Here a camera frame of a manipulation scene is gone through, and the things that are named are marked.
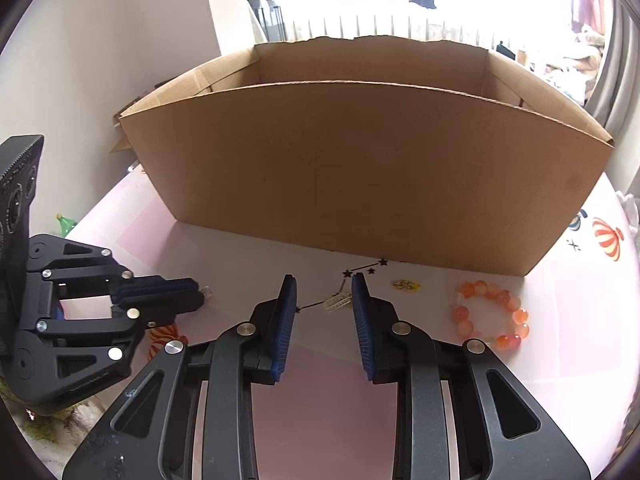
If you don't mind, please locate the green and white rug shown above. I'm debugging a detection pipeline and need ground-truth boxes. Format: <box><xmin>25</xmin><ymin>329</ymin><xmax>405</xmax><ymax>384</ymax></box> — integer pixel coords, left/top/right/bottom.
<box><xmin>0</xmin><ymin>375</ymin><xmax>108</xmax><ymax>466</ymax></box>

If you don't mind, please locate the green plastic bottle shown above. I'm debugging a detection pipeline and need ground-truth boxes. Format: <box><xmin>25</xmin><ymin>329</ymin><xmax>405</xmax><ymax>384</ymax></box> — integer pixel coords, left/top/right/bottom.
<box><xmin>56</xmin><ymin>213</ymin><xmax>80</xmax><ymax>239</ymax></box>

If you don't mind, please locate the orange beaded bracelet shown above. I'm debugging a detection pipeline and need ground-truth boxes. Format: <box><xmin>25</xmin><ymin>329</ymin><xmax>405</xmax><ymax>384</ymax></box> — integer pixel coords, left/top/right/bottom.
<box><xmin>451</xmin><ymin>280</ymin><xmax>530</xmax><ymax>350</ymax></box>

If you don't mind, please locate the pink printed table cover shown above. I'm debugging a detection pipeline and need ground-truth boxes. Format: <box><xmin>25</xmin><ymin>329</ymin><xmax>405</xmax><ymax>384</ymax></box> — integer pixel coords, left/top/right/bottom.
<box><xmin>60</xmin><ymin>165</ymin><xmax>640</xmax><ymax>480</ymax></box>

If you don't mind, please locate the grey curtain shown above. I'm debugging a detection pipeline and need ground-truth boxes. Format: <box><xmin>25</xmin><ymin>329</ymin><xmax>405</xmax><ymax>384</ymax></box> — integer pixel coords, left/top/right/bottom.
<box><xmin>584</xmin><ymin>0</ymin><xmax>640</xmax><ymax>132</ymax></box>

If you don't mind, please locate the balcony railing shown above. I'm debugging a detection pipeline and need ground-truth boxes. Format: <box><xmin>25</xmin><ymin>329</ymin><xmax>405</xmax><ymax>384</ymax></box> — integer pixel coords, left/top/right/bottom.
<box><xmin>285</xmin><ymin>7</ymin><xmax>501</xmax><ymax>54</ymax></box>

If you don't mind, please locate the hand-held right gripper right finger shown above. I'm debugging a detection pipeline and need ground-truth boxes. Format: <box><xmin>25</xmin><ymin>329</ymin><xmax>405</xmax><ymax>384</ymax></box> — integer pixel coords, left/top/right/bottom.
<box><xmin>351</xmin><ymin>273</ymin><xmax>589</xmax><ymax>480</ymax></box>

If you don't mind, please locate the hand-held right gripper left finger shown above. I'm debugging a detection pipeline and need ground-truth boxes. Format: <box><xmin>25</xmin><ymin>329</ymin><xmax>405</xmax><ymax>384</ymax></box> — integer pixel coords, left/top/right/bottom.
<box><xmin>62</xmin><ymin>273</ymin><xmax>298</xmax><ymax>480</ymax></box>

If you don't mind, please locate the small white hair clip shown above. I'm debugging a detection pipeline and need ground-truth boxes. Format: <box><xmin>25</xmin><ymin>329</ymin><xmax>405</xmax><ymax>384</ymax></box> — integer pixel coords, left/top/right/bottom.
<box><xmin>323</xmin><ymin>280</ymin><xmax>352</xmax><ymax>312</ymax></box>

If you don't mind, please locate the large brown cardboard box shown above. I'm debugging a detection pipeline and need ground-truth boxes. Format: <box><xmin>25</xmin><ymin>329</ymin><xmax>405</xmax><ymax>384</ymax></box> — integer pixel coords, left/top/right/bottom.
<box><xmin>119</xmin><ymin>36</ymin><xmax>615</xmax><ymax>277</ymax></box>

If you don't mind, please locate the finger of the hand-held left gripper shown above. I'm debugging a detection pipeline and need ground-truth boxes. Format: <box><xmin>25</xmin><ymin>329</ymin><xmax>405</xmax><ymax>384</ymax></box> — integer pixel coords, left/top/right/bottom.
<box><xmin>26</xmin><ymin>234</ymin><xmax>201</xmax><ymax>307</ymax></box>
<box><xmin>14</xmin><ymin>292</ymin><xmax>207</xmax><ymax>402</ymax></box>

